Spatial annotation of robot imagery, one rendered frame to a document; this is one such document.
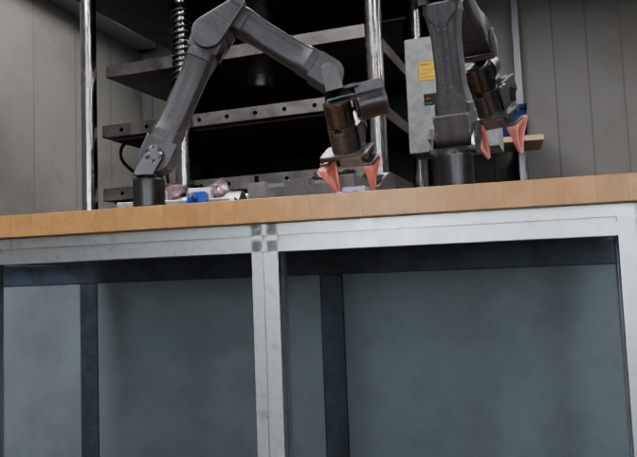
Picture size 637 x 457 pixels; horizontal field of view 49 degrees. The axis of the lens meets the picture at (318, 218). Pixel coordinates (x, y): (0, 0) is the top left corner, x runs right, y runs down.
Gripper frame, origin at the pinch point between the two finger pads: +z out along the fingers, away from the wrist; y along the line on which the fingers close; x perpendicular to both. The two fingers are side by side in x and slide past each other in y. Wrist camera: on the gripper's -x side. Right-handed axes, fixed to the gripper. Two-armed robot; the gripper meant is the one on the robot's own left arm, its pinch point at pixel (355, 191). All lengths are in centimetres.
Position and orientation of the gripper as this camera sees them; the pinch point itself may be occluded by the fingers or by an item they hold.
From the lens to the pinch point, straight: 147.4
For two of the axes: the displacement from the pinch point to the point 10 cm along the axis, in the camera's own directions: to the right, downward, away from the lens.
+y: -9.3, 0.7, 3.7
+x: -3.1, 4.4, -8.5
